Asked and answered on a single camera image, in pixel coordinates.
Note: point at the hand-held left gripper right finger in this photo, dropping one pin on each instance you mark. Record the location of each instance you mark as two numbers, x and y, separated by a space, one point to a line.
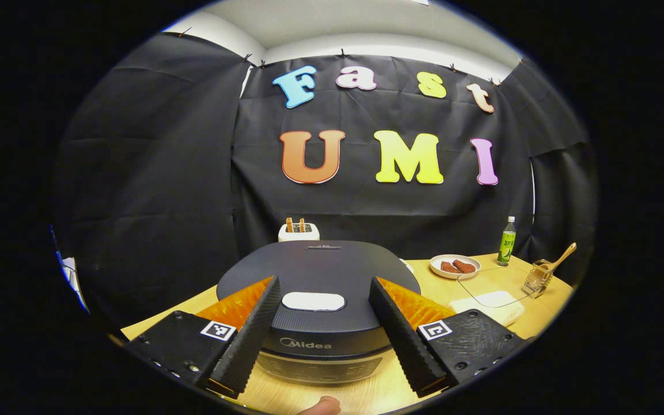
401 340

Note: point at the black and steel rice cooker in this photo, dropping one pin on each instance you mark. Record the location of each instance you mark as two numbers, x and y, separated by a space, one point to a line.
320 271

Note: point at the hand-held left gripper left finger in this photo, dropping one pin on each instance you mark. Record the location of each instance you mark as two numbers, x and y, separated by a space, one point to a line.
248 346

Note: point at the wooden spoon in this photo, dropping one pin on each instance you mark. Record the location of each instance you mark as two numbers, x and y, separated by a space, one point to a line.
562 256

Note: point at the brown meat piece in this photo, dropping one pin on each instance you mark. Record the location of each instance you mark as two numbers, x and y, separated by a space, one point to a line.
449 267
466 266

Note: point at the green tea bottle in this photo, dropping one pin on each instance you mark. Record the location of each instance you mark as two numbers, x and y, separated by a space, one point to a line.
506 245

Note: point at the white round plate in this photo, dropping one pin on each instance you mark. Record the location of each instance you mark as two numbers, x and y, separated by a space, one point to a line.
436 266

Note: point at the clear box of rice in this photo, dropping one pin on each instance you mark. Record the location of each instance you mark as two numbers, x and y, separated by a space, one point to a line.
499 309

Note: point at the white desk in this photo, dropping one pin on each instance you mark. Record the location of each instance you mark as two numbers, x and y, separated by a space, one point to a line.
70 269

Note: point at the black backdrop cloth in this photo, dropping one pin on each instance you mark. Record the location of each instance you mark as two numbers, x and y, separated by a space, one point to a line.
153 202

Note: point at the white toaster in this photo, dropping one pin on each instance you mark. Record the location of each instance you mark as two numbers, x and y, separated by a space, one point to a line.
298 235

